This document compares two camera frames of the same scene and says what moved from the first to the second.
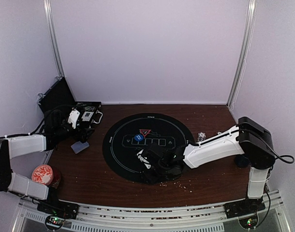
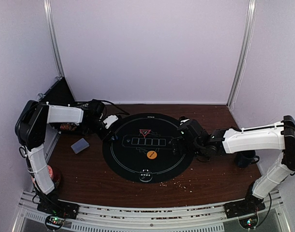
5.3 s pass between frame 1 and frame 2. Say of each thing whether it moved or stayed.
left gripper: moved
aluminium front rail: stayed
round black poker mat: stayed
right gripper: moved
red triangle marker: stayed
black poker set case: stayed
